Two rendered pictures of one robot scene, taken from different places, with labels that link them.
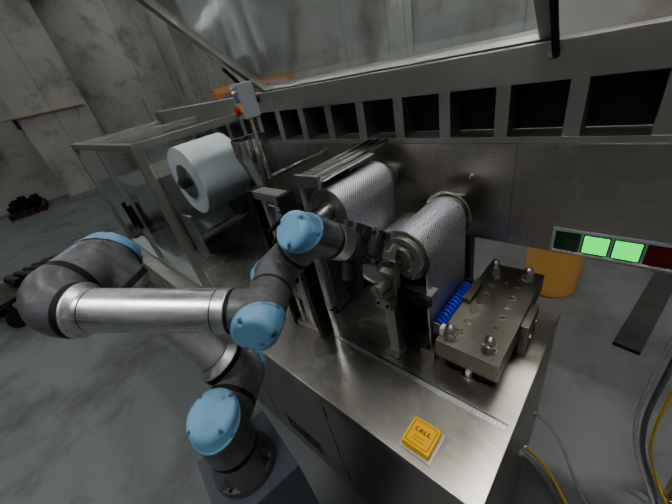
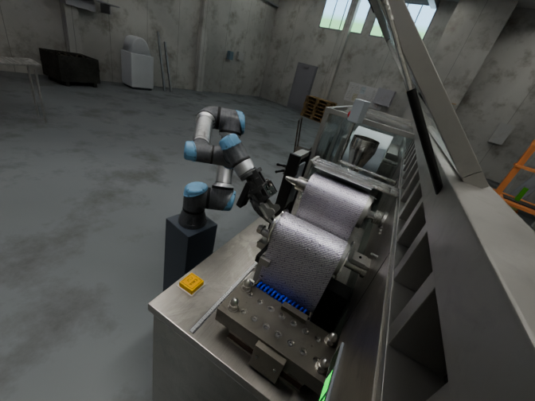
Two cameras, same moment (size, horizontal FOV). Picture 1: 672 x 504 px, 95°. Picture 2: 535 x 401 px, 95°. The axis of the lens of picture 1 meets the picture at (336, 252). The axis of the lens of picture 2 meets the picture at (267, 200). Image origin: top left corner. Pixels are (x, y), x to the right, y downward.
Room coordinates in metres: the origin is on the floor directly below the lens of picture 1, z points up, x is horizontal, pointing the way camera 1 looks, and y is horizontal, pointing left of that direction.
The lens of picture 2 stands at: (0.26, -0.81, 1.75)
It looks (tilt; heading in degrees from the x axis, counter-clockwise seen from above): 28 degrees down; 63
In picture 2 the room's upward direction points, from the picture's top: 15 degrees clockwise
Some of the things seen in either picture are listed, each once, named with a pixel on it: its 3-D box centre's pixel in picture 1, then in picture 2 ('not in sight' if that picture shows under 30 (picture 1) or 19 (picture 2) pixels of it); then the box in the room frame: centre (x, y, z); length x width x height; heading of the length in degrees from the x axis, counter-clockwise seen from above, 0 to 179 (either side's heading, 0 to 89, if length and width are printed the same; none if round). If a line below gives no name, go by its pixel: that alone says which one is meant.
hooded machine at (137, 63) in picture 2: not in sight; (138, 63); (-0.53, 9.33, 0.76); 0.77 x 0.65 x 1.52; 32
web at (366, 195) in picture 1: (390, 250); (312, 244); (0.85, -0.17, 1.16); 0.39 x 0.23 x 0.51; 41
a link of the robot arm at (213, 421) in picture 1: (221, 424); (196, 196); (0.44, 0.34, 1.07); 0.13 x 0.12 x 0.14; 170
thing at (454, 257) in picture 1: (447, 278); (290, 279); (0.70, -0.30, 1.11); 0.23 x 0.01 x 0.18; 131
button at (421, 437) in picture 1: (421, 437); (191, 282); (0.39, -0.10, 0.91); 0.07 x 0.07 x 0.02; 41
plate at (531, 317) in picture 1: (528, 330); (266, 363); (0.58, -0.48, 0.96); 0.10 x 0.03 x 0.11; 131
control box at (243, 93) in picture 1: (243, 101); (357, 110); (1.10, 0.17, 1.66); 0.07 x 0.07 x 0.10; 29
